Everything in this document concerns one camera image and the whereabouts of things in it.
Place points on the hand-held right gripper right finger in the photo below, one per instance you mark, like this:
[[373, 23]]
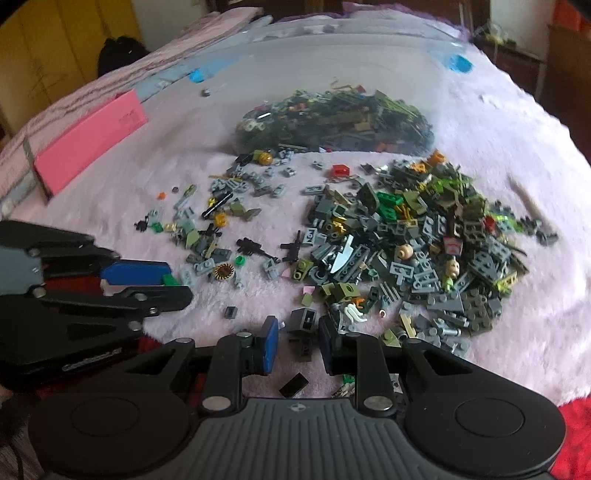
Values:
[[328, 348]]

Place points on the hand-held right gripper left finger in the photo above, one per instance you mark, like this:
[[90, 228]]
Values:
[[270, 346]]

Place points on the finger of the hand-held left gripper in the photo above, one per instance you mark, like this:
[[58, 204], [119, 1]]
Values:
[[134, 272], [157, 297]]

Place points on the green toy brick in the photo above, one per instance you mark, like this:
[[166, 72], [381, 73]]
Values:
[[171, 279]]

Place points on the dark grey toy brick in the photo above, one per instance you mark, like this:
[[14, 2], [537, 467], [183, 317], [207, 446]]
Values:
[[302, 323]]

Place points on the pile of toy bricks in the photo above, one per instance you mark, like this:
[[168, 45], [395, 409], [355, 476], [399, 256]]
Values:
[[415, 240]]

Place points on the heap of mixed toy bricks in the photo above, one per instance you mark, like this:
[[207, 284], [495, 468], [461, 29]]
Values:
[[332, 120]]

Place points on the clear plastic storage bin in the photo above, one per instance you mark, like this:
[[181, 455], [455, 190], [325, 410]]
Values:
[[323, 60]]

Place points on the black flat tile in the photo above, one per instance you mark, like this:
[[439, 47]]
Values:
[[293, 385]]

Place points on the small dark square tile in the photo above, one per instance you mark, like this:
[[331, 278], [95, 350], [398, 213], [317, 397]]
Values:
[[231, 313]]

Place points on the black toy gun piece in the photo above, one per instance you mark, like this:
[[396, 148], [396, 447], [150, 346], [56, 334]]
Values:
[[216, 206]]

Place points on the pink cardboard box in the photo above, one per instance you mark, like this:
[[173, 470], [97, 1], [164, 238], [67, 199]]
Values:
[[92, 143]]

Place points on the gold toy helmet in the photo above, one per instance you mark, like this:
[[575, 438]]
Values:
[[267, 158]]

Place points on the red toy brick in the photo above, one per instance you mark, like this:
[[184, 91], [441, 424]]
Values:
[[341, 170]]

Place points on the light blue quilt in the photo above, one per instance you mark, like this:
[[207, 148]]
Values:
[[171, 76]]

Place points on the blue bin latch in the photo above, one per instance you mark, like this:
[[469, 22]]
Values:
[[459, 63], [196, 75]]

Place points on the black backpack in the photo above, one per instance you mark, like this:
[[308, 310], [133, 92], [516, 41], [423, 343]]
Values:
[[122, 55]]

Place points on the yellow wardrobe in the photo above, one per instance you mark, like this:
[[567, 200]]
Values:
[[55, 50]]

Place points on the red blanket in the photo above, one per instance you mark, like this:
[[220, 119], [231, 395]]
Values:
[[579, 438]]

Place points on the white fluffy blanket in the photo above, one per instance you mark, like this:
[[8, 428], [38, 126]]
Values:
[[508, 138]]

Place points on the wooden headboard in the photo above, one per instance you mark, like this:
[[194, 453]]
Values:
[[300, 4]]

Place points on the large purple-trimmed pillow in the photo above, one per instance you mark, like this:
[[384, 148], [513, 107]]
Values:
[[355, 8]]

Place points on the wooden nightstand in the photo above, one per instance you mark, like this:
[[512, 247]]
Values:
[[517, 60]]

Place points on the wooden cabinet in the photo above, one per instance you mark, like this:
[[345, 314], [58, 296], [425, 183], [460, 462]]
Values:
[[572, 83]]

